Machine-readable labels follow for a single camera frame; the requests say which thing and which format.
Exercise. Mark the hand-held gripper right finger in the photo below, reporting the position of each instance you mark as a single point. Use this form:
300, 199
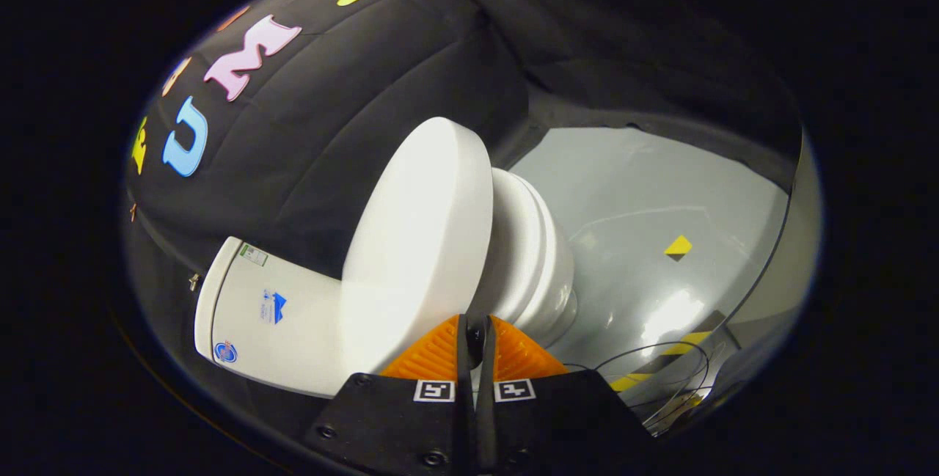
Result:
557, 425

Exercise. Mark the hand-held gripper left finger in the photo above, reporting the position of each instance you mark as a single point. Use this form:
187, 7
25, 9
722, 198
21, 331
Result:
396, 425

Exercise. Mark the yellow black hazard tape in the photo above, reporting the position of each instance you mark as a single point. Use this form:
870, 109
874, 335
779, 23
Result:
689, 344

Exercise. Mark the yellow black floor sticker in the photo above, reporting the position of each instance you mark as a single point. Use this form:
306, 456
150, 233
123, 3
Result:
678, 247

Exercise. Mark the black backdrop cloth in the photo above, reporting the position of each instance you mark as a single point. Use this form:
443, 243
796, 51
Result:
381, 80

